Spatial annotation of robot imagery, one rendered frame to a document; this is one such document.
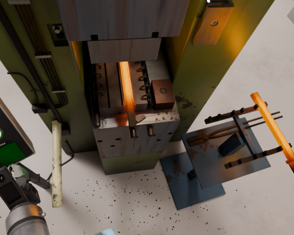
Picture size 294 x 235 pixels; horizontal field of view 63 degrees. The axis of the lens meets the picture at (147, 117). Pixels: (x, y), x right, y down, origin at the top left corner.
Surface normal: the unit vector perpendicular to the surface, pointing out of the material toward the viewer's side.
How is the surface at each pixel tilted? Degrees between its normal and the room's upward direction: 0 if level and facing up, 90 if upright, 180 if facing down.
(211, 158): 0
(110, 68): 0
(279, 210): 0
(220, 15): 90
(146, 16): 90
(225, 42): 90
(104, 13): 90
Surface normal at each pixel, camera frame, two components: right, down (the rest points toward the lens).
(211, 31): 0.15, 0.90
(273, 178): 0.10, -0.43
